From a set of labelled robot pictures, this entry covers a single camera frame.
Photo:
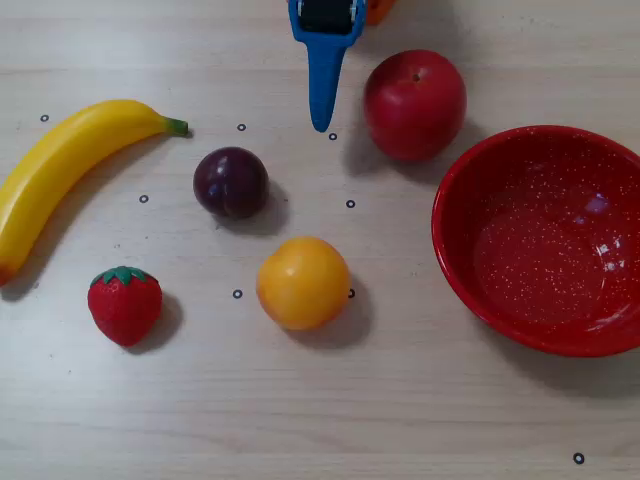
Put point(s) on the blue gripper body with motor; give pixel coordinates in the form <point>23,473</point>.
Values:
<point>324,20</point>

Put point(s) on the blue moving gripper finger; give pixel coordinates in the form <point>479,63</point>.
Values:
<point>325,75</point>

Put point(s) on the dark purple plum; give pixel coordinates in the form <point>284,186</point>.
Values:
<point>230,182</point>

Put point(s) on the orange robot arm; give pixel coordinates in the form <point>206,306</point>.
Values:
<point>380,10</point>

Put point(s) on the red speckled bowl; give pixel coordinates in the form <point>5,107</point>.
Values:
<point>540,250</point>

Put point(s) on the red apple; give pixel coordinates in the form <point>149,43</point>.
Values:
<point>415,105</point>

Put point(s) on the orange yellow peach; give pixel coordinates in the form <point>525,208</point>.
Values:
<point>303,283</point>

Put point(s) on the yellow toy banana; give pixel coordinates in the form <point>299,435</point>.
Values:
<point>60,160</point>

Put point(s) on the red toy strawberry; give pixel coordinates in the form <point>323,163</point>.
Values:
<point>125,310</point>

